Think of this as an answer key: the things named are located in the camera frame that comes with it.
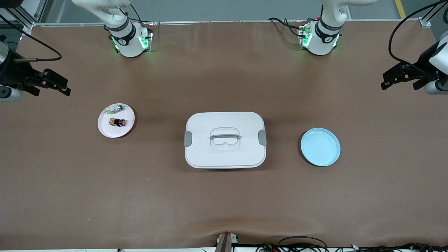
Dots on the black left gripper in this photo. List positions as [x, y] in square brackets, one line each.
[422, 66]

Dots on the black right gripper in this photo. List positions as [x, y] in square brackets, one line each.
[14, 74]

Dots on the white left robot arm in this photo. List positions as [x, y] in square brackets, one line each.
[323, 39]

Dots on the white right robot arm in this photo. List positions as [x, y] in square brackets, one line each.
[123, 40]

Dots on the white lidded box grey clips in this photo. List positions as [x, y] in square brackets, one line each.
[225, 154]

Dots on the pink round plate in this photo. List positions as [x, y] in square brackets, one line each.
[115, 120]

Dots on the light blue round plate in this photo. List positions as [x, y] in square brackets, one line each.
[320, 147]

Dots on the green push button switch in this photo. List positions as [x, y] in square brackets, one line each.
[116, 109]

